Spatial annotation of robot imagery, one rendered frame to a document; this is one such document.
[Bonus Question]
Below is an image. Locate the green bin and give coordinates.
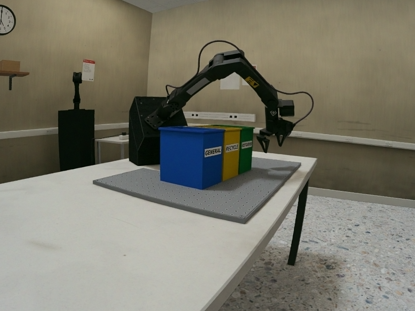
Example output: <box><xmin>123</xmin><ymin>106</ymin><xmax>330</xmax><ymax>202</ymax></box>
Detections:
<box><xmin>213</xmin><ymin>125</ymin><xmax>255</xmax><ymax>175</ymax></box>

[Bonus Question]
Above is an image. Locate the blue bin with label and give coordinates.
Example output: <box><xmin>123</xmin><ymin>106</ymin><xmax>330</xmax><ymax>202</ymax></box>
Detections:
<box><xmin>160</xmin><ymin>126</ymin><xmax>226</xmax><ymax>190</ymax></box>

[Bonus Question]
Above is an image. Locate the yellow open bin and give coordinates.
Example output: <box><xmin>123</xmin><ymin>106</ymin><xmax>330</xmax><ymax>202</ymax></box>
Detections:
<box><xmin>194</xmin><ymin>125</ymin><xmax>242</xmax><ymax>181</ymax></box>

